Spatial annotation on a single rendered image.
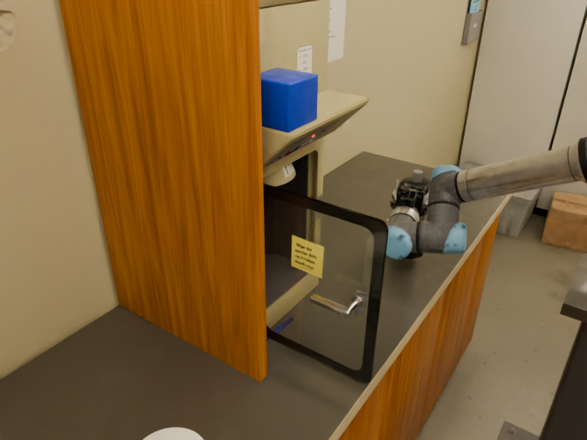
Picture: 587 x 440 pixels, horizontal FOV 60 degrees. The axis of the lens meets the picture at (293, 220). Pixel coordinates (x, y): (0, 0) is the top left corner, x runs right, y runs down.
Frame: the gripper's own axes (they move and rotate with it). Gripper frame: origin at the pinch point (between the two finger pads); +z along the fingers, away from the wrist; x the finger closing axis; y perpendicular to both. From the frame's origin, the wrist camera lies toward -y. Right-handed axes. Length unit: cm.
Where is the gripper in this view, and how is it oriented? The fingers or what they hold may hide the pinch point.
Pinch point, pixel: (414, 193)
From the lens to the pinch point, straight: 153.7
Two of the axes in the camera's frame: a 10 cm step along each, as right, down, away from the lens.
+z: 3.4, -4.6, 8.2
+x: -9.4, -1.6, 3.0
